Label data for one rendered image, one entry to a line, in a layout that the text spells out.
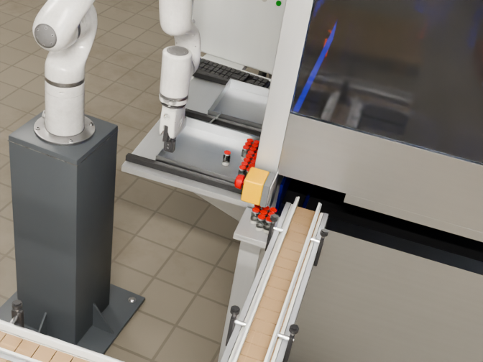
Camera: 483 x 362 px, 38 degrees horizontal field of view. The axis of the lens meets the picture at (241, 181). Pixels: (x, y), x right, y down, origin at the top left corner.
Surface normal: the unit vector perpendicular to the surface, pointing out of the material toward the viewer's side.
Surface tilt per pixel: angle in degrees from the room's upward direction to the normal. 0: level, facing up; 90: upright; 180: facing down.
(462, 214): 90
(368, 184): 90
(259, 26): 90
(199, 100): 0
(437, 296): 90
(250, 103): 0
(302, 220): 0
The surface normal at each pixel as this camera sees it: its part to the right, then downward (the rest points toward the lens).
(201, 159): 0.15, -0.80
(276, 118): -0.28, 0.52
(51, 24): -0.06, 0.19
